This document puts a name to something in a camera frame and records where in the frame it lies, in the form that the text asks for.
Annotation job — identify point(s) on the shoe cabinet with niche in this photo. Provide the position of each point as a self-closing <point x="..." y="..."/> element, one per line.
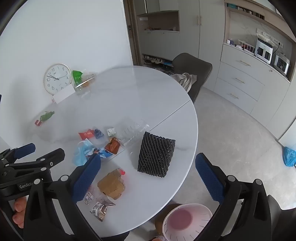
<point x="159" y="44"/>

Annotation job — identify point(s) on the silver foil wrapper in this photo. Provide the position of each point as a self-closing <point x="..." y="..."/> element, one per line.
<point x="104" y="209"/>

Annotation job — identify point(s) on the brown orange wrapper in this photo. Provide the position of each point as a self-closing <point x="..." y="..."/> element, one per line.
<point x="112" y="146"/>

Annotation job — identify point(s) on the clear labelled plastic packet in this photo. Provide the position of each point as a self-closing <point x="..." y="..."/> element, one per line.
<point x="89" y="199"/>

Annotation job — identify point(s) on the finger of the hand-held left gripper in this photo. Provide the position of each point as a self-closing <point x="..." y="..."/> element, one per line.
<point x="50" y="158"/>
<point x="25" y="149"/>

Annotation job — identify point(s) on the tall white cabinet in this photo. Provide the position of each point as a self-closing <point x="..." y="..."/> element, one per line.
<point x="203" y="34"/>

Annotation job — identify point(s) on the row of shoes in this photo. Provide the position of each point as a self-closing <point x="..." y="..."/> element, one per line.
<point x="157" y="61"/>

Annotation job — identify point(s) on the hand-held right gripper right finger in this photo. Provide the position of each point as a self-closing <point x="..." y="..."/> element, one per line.
<point x="209" y="178"/>

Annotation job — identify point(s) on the blue face mask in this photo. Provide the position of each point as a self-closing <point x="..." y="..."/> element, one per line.
<point x="81" y="155"/>

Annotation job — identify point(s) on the red snack wrapper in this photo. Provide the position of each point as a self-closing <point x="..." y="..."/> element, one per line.
<point x="86" y="134"/>

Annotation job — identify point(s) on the silver countertop oven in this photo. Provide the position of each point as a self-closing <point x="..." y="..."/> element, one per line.
<point x="281" y="64"/>

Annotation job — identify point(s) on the white green wrapper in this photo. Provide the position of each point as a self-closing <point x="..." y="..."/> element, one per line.
<point x="111" y="131"/>

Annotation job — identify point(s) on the green plastic bag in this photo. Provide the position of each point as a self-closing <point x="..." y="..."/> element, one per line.
<point x="77" y="76"/>

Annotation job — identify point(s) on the blue candy wrapper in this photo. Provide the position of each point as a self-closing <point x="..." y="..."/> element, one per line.
<point x="98" y="133"/>

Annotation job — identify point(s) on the white drawer cabinet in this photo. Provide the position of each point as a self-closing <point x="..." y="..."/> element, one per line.
<point x="245" y="81"/>

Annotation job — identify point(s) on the white card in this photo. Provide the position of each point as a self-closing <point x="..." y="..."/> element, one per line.
<point x="63" y="95"/>

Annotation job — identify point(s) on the beige cloth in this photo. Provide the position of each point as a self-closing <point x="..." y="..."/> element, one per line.
<point x="185" y="81"/>

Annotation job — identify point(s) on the crushed brown carton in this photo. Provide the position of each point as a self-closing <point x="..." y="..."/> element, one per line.
<point x="111" y="184"/>

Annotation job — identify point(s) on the black foam net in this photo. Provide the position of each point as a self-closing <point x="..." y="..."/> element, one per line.
<point x="156" y="155"/>

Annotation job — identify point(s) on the small red box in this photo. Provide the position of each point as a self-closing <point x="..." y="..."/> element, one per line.
<point x="37" y="122"/>

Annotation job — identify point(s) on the person's left hand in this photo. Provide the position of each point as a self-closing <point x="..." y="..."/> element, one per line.
<point x="19" y="206"/>

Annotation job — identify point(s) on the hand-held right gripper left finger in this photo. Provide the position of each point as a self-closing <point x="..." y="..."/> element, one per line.
<point x="86" y="178"/>

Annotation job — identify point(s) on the round white wall clock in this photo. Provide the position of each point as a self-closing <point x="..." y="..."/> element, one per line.
<point x="57" y="78"/>

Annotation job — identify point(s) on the white plastic waste basket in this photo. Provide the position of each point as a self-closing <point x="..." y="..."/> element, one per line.
<point x="182" y="217"/>

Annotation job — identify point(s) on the grey chair with cloth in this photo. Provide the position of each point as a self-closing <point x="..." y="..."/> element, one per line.
<point x="198" y="67"/>

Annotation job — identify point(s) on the shelf of books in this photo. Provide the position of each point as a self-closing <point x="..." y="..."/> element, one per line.
<point x="247" y="10"/>

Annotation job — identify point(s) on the white dish rack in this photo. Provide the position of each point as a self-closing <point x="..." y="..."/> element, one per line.
<point x="246" y="46"/>

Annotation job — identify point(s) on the blue plastic bag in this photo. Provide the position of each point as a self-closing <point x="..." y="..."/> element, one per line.
<point x="289" y="157"/>

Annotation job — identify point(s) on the blue snack wrapper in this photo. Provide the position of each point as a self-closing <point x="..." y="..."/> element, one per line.
<point x="103" y="153"/>

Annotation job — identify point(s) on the white countertop appliance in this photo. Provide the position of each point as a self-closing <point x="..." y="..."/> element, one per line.
<point x="263" y="51"/>

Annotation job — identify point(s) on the green packet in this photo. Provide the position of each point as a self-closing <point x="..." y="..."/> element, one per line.
<point x="46" y="115"/>

